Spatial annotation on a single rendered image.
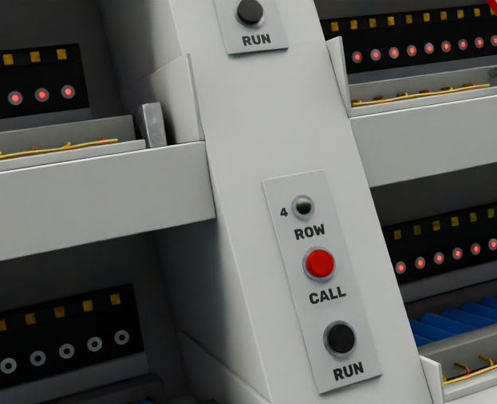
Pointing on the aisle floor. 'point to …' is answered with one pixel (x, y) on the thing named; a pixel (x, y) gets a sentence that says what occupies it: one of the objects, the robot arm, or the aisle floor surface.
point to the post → (226, 186)
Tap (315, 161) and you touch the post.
